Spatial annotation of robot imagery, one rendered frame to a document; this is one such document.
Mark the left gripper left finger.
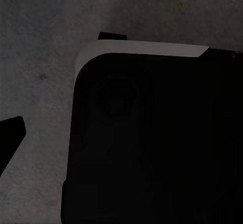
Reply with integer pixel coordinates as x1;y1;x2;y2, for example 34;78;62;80
0;116;26;176

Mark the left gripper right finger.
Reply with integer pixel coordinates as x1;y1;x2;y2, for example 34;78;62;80
227;116;243;156

